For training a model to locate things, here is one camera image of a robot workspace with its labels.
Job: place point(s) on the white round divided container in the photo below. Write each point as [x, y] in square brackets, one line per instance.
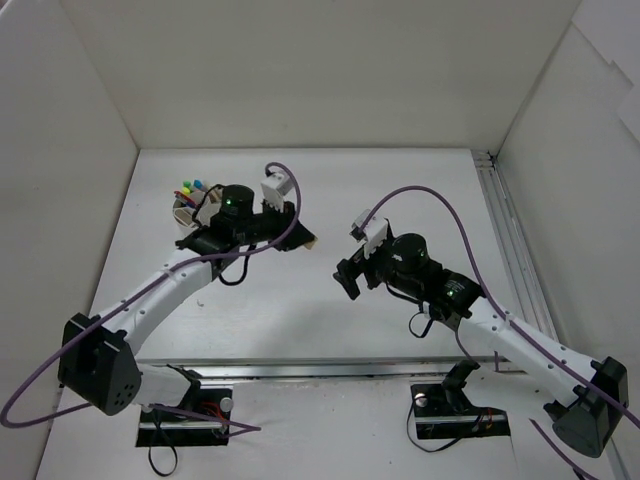
[191, 211]

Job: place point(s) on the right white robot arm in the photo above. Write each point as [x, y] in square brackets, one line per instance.
[587, 394]

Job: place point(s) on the aluminium rail right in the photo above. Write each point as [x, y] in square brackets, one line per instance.
[523, 278]

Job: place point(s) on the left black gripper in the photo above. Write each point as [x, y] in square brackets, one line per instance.
[286, 226]

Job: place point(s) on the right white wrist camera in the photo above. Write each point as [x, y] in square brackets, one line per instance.
[369, 230]

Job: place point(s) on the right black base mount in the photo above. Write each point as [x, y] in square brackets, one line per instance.
[441, 416]

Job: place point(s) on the aluminium rail front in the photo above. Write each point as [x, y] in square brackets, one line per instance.
[304, 369]

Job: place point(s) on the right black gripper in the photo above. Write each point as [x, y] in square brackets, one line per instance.
[361, 267]

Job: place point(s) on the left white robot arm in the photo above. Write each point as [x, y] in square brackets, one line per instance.
[98, 360]

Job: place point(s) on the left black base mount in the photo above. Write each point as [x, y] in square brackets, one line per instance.
[163, 428]

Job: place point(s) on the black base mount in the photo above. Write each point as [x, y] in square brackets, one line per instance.
[441, 416]
[163, 428]

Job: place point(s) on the aluminium rail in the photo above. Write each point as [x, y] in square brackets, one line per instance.
[523, 278]
[304, 369]

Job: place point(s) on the red gel pen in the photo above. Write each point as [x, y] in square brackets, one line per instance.
[184, 199]

